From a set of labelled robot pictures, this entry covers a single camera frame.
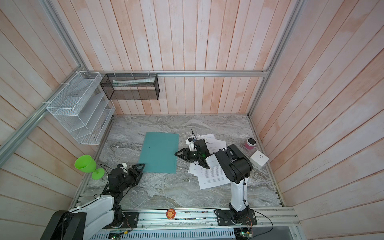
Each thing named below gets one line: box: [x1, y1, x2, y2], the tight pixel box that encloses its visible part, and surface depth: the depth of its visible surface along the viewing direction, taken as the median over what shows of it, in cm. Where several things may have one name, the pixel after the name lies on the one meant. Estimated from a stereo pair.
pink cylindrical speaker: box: [245, 137, 257, 150], surface depth 100 cm
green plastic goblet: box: [74, 154, 105, 181], surface depth 81 cm
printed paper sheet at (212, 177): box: [197, 164, 231, 190], surface depth 89 cm
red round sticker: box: [166, 208, 176, 219], surface depth 77 cm
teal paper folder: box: [139, 132, 180, 174], surface depth 103 cm
